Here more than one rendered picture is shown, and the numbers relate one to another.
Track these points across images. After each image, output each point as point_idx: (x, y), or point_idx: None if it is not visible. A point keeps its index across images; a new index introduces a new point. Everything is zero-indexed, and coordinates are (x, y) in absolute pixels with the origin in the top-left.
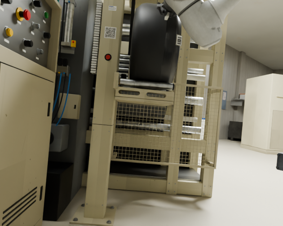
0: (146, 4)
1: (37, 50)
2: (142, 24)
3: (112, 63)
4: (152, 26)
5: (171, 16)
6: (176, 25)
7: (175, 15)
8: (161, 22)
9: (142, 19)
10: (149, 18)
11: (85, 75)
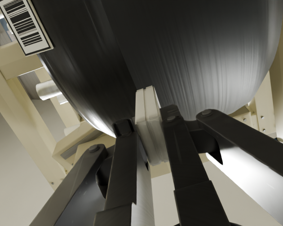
0: (234, 110)
1: None
2: (252, 12)
3: None
4: (199, 28)
5: (116, 134)
6: (82, 89)
7: (82, 160)
8: (156, 72)
9: (255, 44)
10: (220, 62)
11: None
